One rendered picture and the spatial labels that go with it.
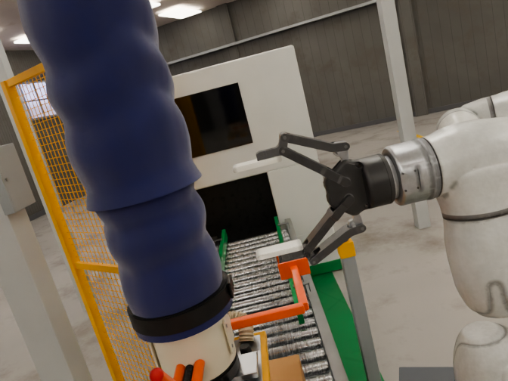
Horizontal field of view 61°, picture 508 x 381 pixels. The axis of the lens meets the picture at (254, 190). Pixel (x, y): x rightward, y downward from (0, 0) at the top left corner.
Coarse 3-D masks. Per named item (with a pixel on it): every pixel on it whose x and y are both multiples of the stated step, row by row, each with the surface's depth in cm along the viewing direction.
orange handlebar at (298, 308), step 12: (300, 276) 115; (300, 288) 108; (300, 300) 102; (264, 312) 101; (276, 312) 100; (288, 312) 100; (300, 312) 100; (240, 324) 100; (252, 324) 101; (180, 372) 87
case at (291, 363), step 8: (272, 360) 132; (280, 360) 131; (288, 360) 130; (296, 360) 129; (272, 368) 128; (280, 368) 127; (288, 368) 127; (296, 368) 126; (272, 376) 125; (280, 376) 124; (288, 376) 123; (296, 376) 122; (304, 376) 132
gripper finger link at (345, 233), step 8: (360, 224) 64; (336, 232) 65; (344, 232) 64; (352, 232) 63; (360, 232) 63; (328, 240) 65; (336, 240) 64; (344, 240) 64; (320, 248) 65; (328, 248) 64; (336, 248) 64; (312, 256) 65; (320, 256) 64; (312, 264) 64
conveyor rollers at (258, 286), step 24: (240, 240) 362; (264, 240) 352; (288, 240) 335; (240, 264) 318; (264, 264) 308; (240, 288) 275; (264, 288) 273; (288, 288) 264; (288, 336) 212; (312, 336) 212; (312, 360) 194
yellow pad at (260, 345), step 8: (256, 336) 113; (264, 336) 113; (240, 344) 112; (248, 344) 106; (256, 344) 110; (264, 344) 110; (240, 352) 106; (248, 352) 105; (264, 352) 107; (264, 360) 104; (264, 368) 101; (264, 376) 98
